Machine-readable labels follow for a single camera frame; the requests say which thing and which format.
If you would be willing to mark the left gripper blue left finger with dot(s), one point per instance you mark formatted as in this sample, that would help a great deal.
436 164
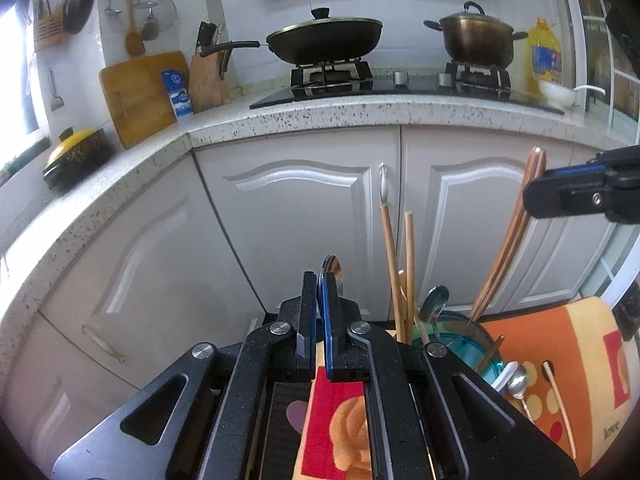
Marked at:
306 338

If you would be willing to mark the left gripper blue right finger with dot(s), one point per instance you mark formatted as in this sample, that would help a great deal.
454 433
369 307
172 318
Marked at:
338 314

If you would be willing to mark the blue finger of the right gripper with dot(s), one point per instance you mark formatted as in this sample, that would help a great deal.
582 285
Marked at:
619 159
595 188

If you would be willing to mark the reddish brown chopstick pair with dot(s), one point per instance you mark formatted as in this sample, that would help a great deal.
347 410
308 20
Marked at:
535 166

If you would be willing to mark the brown wooden chopstick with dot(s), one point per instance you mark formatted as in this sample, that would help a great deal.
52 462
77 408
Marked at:
409 239
393 272

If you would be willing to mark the pale thin wooden chopstick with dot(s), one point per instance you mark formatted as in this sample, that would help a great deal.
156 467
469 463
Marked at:
410 304

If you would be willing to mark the white ceramic spoon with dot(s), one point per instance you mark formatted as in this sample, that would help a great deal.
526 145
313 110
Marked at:
505 376

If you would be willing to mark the white bowl with ladle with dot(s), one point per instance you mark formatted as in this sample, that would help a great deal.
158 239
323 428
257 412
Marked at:
563 97

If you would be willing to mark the yellow cooking oil bottle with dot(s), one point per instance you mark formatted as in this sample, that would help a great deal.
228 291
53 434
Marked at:
543 56

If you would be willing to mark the teal rimmed utensil holder cup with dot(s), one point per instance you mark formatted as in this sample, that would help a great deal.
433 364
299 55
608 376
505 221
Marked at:
470 345

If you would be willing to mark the glass pane cabinet door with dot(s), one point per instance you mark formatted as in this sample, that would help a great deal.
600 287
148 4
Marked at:
608 68

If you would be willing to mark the black glass gas stove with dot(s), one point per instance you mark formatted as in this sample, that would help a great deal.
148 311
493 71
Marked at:
356 79

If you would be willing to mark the bronze stock pot with lid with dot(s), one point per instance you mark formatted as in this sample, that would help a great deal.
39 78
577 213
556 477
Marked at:
472 37

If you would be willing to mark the small steel spoon on towel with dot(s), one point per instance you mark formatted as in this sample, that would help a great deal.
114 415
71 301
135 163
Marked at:
517 386

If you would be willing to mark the orange yellow red towel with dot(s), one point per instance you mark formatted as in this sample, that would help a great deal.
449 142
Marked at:
422 413

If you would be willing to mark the wooden knife block with knives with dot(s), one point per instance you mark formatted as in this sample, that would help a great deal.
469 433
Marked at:
206 89

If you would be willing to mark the blue white salt bag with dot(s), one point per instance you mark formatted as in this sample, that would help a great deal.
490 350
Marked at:
177 91

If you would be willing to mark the black lidded wok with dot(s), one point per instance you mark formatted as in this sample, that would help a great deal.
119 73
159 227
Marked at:
324 39

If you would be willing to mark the wooden cutting board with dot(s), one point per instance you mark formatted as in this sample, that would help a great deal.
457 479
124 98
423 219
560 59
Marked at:
136 97

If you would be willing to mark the yellow lidded black casserole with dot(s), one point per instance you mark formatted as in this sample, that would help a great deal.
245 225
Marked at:
78 154

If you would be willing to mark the hanging wooden spatula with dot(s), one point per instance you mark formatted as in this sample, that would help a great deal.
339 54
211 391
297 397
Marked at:
134 45

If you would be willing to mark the hanging mesh skimmer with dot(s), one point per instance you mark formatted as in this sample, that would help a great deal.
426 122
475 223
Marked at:
166 12

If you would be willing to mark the hanging black frying pan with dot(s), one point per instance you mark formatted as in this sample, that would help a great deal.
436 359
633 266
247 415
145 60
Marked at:
75 15

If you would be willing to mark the wooden chopstick wall basket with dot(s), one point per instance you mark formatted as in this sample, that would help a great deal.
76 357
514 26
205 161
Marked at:
48 25

